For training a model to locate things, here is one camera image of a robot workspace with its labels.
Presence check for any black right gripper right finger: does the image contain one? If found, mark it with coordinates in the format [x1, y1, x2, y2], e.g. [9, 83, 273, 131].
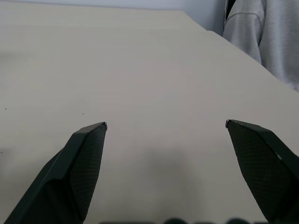
[225, 119, 299, 224]

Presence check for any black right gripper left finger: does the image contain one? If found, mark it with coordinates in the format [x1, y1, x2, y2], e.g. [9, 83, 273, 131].
[4, 121, 108, 224]

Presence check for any person in grey sweatshirt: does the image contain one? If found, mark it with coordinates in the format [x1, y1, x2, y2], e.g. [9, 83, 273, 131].
[222, 0, 299, 92]

